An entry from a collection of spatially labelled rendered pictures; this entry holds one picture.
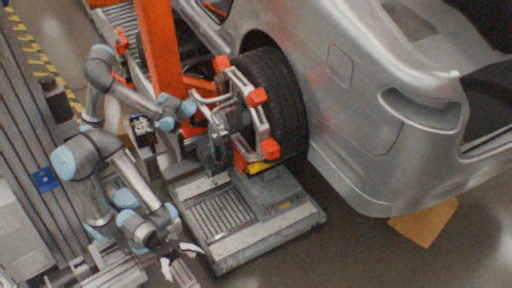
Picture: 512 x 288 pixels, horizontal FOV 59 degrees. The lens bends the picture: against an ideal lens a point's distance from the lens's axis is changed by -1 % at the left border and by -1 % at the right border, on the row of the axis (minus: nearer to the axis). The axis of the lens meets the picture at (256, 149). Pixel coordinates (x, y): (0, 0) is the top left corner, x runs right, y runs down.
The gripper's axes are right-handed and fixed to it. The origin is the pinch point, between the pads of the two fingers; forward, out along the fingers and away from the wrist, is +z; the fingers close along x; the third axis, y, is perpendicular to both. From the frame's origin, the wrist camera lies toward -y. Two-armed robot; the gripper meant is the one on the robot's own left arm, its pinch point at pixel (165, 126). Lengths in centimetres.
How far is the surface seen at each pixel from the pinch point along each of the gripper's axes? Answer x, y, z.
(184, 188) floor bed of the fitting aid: 44, 4, 63
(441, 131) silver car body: 66, 23, -134
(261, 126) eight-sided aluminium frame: 36, 1, -48
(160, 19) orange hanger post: -30, -42, -29
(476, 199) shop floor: 216, -30, -50
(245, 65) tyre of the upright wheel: 17, -28, -49
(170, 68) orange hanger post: -9.9, -34.4, -4.2
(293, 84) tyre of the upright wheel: 41, -22, -62
